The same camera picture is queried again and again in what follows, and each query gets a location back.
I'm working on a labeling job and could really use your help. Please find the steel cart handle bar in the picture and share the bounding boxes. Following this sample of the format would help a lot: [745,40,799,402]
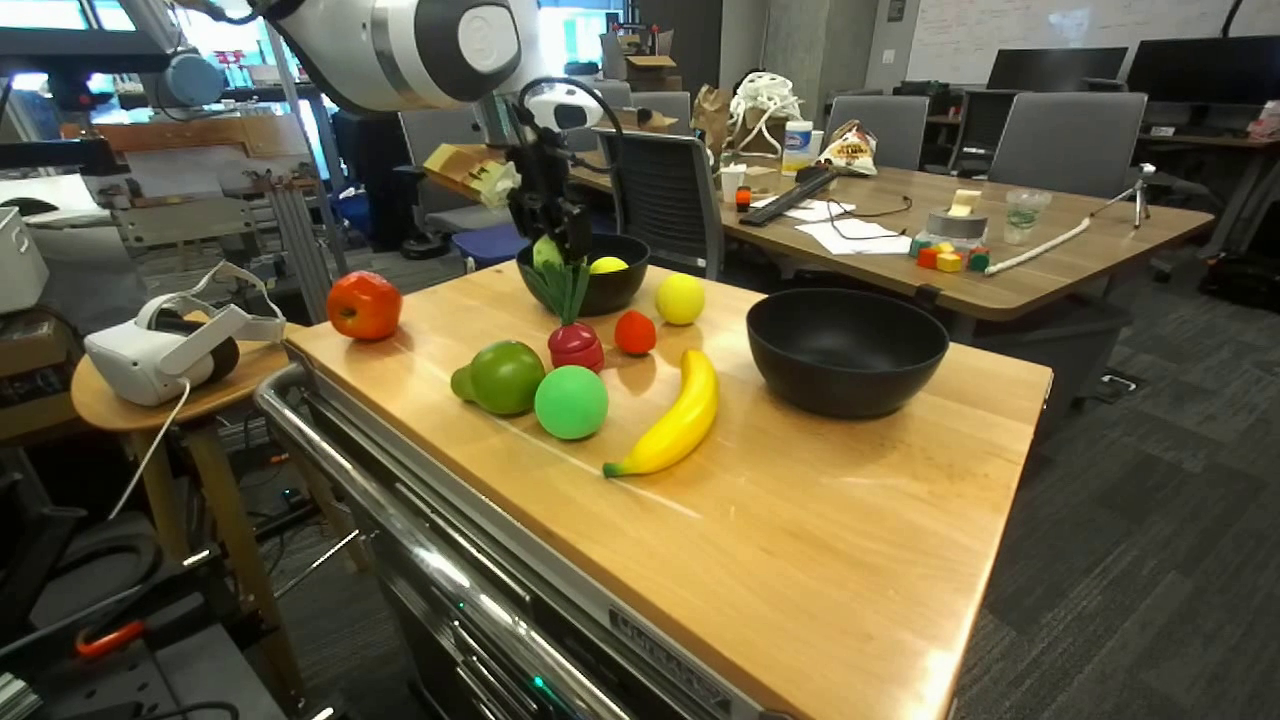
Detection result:
[251,364,633,720]

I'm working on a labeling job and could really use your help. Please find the grey fabric office chair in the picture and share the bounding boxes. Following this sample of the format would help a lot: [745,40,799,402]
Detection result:
[391,110,541,259]
[990,88,1151,204]
[823,91,931,172]

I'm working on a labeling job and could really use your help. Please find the clear water bottle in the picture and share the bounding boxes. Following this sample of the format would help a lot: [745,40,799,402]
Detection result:
[782,117,822,176]

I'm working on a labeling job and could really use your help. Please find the black keyboard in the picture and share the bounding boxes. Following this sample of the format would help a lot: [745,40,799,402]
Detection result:
[736,162,848,229]

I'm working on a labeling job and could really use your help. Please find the beige crumpled object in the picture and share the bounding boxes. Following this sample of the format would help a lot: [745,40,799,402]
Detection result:
[822,117,883,182]

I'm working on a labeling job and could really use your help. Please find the orange handled clamp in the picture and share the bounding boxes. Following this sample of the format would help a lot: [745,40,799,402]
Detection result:
[72,617,154,664]

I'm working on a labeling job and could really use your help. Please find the white plastic stick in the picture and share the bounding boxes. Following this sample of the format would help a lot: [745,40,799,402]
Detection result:
[979,211,1135,279]

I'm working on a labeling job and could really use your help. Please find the yellow toy banana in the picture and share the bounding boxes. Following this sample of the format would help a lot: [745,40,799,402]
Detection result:
[599,343,726,486]

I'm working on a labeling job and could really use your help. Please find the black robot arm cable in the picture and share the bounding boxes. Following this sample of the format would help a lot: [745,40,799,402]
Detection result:
[513,74,633,164]

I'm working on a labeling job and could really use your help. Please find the wooden meeting table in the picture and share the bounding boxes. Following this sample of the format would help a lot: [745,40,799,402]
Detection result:
[571,143,1220,332]

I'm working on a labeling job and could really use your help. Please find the white paper sheets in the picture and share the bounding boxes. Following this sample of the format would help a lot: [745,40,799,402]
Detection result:
[797,198,918,259]

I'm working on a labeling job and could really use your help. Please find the white VR headset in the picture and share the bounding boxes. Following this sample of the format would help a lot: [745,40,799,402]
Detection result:
[80,257,294,411]

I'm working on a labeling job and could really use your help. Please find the aluminium frame stand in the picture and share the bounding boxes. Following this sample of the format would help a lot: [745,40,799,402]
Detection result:
[258,164,351,328]

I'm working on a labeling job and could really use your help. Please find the black computer monitor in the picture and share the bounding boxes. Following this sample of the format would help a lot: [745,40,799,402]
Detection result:
[1124,32,1280,112]
[985,45,1131,97]

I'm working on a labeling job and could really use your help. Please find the red orange tomato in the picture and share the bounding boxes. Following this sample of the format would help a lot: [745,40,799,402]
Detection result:
[324,267,407,348]

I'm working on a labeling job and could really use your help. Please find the white headset cable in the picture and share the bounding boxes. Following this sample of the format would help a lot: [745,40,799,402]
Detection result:
[105,378,198,528]

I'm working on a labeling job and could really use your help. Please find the small red toy fruit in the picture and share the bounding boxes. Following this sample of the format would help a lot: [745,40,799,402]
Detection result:
[614,308,659,359]

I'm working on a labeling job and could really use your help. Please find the green toy pear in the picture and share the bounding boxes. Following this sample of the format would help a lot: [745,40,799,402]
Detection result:
[450,335,547,421]

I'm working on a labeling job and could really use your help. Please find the colourful toy blocks cluster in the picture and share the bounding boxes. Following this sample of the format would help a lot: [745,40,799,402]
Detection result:
[912,237,998,279]

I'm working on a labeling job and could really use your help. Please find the round wooden stool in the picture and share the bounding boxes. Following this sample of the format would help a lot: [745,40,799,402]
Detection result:
[67,335,306,716]

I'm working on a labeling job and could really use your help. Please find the white net bag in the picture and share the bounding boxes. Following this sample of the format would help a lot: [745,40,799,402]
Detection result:
[726,67,807,156]

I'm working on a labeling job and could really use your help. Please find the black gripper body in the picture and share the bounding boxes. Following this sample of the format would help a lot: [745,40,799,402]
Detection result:
[499,123,594,218]

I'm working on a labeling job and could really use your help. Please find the red toy radish green leaves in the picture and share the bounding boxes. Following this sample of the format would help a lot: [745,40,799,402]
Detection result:
[519,257,614,378]

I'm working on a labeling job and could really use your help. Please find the metal tool cart cabinet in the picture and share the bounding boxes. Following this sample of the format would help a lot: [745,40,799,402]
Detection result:
[286,378,786,720]

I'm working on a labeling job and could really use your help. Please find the bright green toy ball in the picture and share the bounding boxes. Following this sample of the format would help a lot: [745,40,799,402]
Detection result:
[534,364,614,446]

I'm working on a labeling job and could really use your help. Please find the clear plastic cup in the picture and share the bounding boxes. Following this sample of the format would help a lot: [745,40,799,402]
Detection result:
[1000,186,1060,234]

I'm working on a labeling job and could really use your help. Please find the black mesh office chair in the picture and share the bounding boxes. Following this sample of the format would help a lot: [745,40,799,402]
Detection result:
[594,123,729,279]

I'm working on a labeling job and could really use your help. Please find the white plastic device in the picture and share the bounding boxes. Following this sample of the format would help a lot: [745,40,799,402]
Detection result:
[0,204,57,321]

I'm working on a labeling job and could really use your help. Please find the clear plastic container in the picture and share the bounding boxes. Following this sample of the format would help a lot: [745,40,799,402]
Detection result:
[923,204,998,252]

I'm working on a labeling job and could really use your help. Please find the black plastic bowl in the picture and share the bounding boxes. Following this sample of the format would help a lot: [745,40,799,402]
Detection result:
[513,234,653,321]
[745,285,951,426]

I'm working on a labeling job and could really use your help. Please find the tan wrist camera box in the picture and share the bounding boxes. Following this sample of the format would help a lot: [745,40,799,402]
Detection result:
[421,136,527,210]

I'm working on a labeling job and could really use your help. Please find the brown cardboard box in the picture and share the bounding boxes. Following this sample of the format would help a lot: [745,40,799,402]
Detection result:
[621,53,687,97]

